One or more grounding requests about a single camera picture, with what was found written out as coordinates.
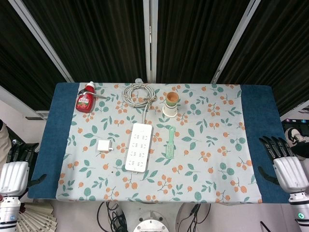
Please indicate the white frame post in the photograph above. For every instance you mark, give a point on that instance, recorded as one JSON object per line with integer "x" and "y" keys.
{"x": 41, "y": 39}
{"x": 235, "y": 41}
{"x": 150, "y": 41}

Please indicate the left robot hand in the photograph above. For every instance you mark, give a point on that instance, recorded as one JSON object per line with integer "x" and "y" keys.
{"x": 13, "y": 176}

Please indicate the green plastic brush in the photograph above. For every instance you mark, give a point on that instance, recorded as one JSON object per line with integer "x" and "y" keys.
{"x": 170, "y": 149}

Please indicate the metal spoon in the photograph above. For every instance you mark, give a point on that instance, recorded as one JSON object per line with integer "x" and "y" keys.
{"x": 100, "y": 96}

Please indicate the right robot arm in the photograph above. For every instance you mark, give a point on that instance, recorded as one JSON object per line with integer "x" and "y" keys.
{"x": 300, "y": 212}

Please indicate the floral tablecloth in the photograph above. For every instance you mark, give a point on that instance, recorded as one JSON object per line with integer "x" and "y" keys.
{"x": 205, "y": 174}

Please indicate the red ketchup bottle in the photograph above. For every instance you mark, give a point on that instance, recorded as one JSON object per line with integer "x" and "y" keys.
{"x": 84, "y": 102}

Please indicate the paper folding fan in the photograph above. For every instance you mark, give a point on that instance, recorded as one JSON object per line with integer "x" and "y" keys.
{"x": 38, "y": 221}

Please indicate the blue table cover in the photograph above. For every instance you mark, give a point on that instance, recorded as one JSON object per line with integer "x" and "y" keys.
{"x": 260, "y": 116}

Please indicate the white plug adapter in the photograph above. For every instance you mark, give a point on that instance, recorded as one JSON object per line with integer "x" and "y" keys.
{"x": 103, "y": 146}

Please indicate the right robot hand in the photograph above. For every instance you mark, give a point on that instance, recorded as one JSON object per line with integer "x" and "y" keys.
{"x": 290, "y": 171}

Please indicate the person in beige jacket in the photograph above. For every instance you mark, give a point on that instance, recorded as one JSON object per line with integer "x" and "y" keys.
{"x": 4, "y": 142}

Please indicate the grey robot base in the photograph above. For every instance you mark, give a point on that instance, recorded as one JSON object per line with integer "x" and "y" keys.
{"x": 150, "y": 223}

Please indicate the white power strip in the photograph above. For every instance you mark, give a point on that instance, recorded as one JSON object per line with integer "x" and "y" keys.
{"x": 138, "y": 147}

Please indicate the white black sneaker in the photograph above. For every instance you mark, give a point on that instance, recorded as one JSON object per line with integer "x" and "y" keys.
{"x": 295, "y": 136}

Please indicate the green brown paper cup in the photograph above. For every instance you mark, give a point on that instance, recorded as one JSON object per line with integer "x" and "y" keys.
{"x": 172, "y": 97}

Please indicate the black pleated curtain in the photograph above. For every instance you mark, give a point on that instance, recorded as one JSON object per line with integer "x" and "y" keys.
{"x": 96, "y": 36}

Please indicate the white paper cup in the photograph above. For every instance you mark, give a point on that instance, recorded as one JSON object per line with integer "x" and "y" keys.
{"x": 169, "y": 111}

